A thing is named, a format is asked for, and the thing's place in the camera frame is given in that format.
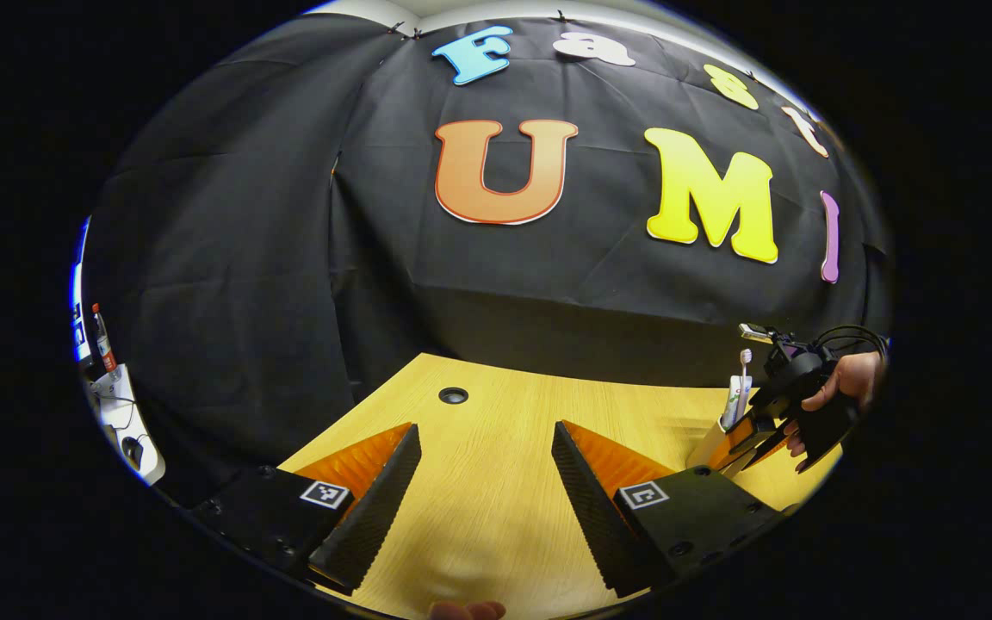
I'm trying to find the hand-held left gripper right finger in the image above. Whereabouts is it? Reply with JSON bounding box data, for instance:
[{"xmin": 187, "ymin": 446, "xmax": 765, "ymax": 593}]
[{"xmin": 550, "ymin": 419, "xmax": 785, "ymax": 599}]

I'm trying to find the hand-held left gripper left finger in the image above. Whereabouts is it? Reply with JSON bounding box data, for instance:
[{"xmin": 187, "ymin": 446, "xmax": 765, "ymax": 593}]
[{"xmin": 189, "ymin": 422, "xmax": 424, "ymax": 597}]

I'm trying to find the beige cup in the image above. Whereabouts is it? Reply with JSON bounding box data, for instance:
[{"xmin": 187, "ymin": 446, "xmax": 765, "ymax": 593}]
[{"xmin": 688, "ymin": 418, "xmax": 734, "ymax": 471}]

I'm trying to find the white toothpaste tube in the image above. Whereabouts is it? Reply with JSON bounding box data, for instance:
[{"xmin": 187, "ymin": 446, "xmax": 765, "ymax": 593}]
[{"xmin": 722, "ymin": 375, "xmax": 753, "ymax": 430}]

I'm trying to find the white toothbrush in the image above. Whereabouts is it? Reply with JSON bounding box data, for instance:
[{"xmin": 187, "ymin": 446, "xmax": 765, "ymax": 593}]
[{"xmin": 730, "ymin": 348, "xmax": 755, "ymax": 425}]

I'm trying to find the wooden desktop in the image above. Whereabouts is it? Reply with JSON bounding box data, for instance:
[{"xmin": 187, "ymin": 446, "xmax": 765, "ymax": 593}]
[{"xmin": 276, "ymin": 351, "xmax": 846, "ymax": 620}]

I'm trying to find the white side table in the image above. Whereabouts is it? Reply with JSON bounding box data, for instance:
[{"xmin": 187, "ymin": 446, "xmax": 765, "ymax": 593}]
[{"xmin": 84, "ymin": 362, "xmax": 167, "ymax": 485}]

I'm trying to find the red label bottle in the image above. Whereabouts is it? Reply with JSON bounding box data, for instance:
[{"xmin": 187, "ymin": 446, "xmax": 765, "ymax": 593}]
[{"xmin": 90, "ymin": 301, "xmax": 120, "ymax": 380}]

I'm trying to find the blue white panel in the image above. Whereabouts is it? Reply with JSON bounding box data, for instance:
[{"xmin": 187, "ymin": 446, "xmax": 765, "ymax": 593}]
[{"xmin": 68, "ymin": 215, "xmax": 94, "ymax": 363}]

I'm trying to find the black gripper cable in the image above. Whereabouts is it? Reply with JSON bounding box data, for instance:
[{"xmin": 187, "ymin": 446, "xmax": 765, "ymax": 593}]
[{"xmin": 810, "ymin": 324, "xmax": 891, "ymax": 356}]

